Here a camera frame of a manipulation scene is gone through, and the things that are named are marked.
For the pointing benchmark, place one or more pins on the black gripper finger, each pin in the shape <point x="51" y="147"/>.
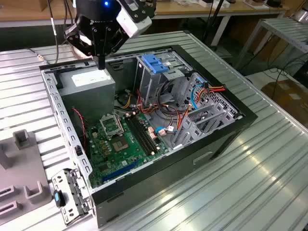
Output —
<point x="73" y="37"/>
<point x="103" y="48"/>

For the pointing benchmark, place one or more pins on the metal disk bay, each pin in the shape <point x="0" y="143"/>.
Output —
<point x="226" y="115"/>

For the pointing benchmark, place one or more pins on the blue plastic drive latch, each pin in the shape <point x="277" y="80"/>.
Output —
<point x="150" y="61"/>

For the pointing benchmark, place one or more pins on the grey power supply unit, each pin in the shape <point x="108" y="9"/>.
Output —
<point x="89" y="96"/>

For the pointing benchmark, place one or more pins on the metal optical drive cage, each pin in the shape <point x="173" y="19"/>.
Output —
<point x="149" y="84"/>

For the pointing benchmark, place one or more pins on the black RAM slot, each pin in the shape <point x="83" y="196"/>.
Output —
<point x="137" y="136"/>
<point x="145" y="134"/>
<point x="148" y="133"/>
<point x="141" y="135"/>

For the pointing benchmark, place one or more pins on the CPU socket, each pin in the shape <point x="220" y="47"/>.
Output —
<point x="120" y="144"/>

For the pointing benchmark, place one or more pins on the pink motherboard connector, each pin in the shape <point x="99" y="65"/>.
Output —
<point x="152" y="133"/>

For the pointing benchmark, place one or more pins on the green motherboard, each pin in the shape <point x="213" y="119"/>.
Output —
<point x="125" y="156"/>

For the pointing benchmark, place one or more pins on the blue expansion slot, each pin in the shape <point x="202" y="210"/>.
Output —
<point x="120" y="171"/>

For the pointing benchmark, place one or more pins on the grey expansion card latch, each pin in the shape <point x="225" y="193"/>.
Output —
<point x="57" y="179"/>

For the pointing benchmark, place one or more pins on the grey parts rack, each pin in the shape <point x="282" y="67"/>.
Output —
<point x="24" y="168"/>

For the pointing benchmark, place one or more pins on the black open PC case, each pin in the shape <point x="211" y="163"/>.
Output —
<point x="156" y="183"/>

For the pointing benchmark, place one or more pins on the brown cardboard box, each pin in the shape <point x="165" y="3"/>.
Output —
<point x="288" y="96"/>

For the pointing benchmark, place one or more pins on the silver metal cylinder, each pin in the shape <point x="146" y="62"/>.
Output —
<point x="302" y="15"/>

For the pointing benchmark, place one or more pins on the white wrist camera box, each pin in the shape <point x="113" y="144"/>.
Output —
<point x="131" y="22"/>

